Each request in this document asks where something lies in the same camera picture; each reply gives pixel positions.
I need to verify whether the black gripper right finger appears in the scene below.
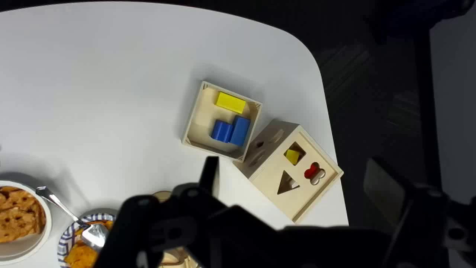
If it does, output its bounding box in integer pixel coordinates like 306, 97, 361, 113
363, 158, 476, 268

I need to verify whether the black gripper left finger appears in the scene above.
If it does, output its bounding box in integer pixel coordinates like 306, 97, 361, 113
93, 195, 197, 268

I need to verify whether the white bowl of crackers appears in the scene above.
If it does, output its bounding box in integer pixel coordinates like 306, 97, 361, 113
0, 180, 52, 265

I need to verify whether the patterned plate with orange snacks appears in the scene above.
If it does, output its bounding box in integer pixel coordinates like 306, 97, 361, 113
56, 212, 116, 268

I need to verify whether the blue wooden block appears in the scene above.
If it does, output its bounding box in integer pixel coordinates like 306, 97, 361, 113
209, 116, 250, 148

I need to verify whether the yellow wooden block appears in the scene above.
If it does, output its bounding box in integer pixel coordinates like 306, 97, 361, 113
215, 93, 245, 113

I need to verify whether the wooden shape sorter cube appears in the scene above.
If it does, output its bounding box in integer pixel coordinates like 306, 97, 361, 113
235, 119, 343, 224

